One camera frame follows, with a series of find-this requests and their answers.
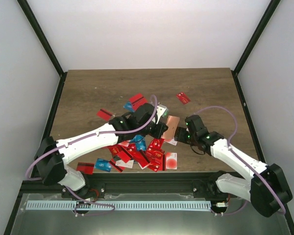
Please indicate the red card near edge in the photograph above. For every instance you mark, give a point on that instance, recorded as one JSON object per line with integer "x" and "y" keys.
{"x": 85, "y": 168}

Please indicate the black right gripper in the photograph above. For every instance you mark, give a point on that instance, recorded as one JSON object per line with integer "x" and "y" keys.
{"x": 180, "y": 136}

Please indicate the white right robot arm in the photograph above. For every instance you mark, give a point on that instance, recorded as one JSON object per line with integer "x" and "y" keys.
{"x": 264, "y": 186}

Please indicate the black frame post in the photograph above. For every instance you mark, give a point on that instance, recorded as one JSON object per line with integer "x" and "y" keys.
{"x": 262, "y": 24}
{"x": 29, "y": 14}

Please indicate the black frame post left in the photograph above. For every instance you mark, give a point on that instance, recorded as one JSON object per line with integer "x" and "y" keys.
{"x": 29, "y": 14}

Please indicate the red VIP card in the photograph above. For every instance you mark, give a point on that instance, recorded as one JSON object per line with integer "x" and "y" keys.
{"x": 155, "y": 156}

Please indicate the red striped card left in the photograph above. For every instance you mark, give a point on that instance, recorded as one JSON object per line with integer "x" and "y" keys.
{"x": 104, "y": 114}

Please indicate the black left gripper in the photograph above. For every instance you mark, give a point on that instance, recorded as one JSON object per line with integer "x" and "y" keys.
{"x": 162, "y": 128}

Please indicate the black frame post right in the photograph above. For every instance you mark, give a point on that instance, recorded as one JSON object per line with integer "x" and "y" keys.
{"x": 262, "y": 24}

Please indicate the blue card in pile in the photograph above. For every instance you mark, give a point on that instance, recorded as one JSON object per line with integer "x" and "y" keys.
{"x": 139, "y": 142}

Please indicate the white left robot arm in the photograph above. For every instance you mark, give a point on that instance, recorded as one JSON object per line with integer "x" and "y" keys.
{"x": 53, "y": 157}

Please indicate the blue card near edge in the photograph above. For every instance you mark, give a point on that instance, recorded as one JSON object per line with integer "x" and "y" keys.
{"x": 103, "y": 165}

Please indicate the white card red circle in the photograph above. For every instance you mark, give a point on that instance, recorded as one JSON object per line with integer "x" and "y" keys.
{"x": 171, "y": 161}

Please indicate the light blue slotted cable duct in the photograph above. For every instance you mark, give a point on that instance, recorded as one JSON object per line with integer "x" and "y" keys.
{"x": 121, "y": 205}

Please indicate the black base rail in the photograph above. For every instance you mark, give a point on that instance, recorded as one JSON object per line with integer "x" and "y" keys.
{"x": 198, "y": 184}

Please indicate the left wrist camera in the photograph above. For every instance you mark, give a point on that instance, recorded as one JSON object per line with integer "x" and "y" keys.
{"x": 162, "y": 111}

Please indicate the pink card holder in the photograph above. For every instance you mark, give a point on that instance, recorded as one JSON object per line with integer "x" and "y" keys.
{"x": 172, "y": 124}

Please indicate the small red card far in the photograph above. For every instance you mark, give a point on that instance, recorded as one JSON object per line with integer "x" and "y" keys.
{"x": 183, "y": 98}

